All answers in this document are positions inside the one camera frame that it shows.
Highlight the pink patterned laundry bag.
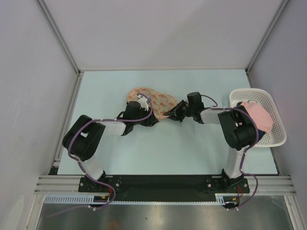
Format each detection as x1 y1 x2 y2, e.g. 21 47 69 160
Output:
127 87 178 120

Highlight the purple cable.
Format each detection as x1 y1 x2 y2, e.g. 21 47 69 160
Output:
45 92 154 218
200 94 260 213

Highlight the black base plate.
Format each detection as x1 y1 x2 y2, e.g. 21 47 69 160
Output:
78 174 250 202

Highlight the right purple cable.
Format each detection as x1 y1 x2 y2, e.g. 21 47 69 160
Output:
200 94 260 213

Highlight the white slotted cable duct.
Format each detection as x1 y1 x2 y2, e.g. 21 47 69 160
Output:
45 194 113 204

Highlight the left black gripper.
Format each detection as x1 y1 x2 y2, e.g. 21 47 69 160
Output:
132 105 158 127

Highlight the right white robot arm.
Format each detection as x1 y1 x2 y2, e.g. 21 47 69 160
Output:
163 92 259 192

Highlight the right aluminium corner post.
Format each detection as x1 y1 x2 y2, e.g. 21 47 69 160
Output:
245 0 291 75

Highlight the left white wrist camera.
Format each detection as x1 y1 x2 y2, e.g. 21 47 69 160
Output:
137 95 149 111

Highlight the pink garment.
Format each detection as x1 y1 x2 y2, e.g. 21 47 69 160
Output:
239 101 274 132

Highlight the left aluminium corner post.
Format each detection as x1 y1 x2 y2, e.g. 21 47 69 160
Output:
35 0 81 75

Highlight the white plastic basket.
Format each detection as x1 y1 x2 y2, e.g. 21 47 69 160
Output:
229 88 287 148

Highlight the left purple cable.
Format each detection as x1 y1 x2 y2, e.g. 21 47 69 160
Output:
45 92 154 218

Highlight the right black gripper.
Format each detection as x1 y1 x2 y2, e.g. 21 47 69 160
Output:
164 100 194 122

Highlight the aluminium corner post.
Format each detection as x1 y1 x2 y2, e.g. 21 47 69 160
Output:
245 0 291 75
35 0 81 75

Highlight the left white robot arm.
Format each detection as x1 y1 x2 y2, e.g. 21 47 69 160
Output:
62 101 159 192

